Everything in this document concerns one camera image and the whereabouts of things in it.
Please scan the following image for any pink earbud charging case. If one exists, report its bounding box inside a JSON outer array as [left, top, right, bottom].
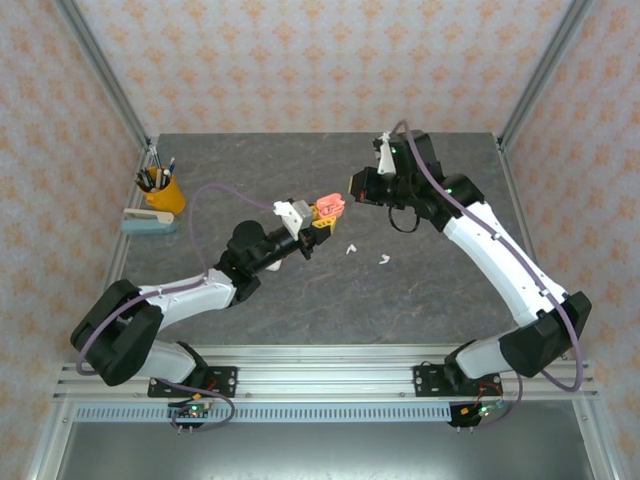
[[315, 193, 348, 219]]

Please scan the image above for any yellow pen cup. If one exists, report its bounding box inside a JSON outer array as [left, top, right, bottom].
[[138, 172, 187, 216]]

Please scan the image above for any blue and beige stapler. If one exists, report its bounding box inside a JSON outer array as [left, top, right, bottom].
[[121, 207, 180, 236]]

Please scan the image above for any grey metal panel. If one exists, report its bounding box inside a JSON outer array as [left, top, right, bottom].
[[54, 422, 599, 480]]

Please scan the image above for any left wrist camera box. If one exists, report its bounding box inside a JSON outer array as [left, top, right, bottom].
[[272, 198, 314, 236]]

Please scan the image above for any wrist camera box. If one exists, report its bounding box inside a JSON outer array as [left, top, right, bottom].
[[272, 198, 314, 236], [372, 131, 400, 176]]

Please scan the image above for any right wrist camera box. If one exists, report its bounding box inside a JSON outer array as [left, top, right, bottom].
[[372, 131, 400, 176]]

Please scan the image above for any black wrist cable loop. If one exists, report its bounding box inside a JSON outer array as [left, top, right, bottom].
[[388, 202, 420, 235]]

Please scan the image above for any aluminium table side rail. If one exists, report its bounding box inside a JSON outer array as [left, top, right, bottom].
[[78, 142, 160, 364], [494, 133, 574, 361]]

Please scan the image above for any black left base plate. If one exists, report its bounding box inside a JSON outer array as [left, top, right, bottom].
[[147, 366, 240, 400]]

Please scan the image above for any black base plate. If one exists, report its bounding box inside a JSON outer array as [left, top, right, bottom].
[[412, 364, 504, 400], [147, 366, 240, 400]]

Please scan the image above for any wide aluminium mounting rail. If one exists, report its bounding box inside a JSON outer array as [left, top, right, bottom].
[[52, 344, 601, 403]]

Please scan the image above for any grey slotted cable duct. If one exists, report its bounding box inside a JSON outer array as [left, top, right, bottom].
[[73, 404, 454, 424]]

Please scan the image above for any aluminium frame post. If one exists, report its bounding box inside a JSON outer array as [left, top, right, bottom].
[[497, 0, 597, 151], [52, 0, 154, 149]]

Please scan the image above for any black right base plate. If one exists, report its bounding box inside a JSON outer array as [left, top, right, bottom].
[[412, 364, 504, 400]]

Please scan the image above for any aluminium lower frame bar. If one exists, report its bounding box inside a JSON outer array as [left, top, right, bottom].
[[572, 399, 619, 480], [27, 399, 77, 480]]

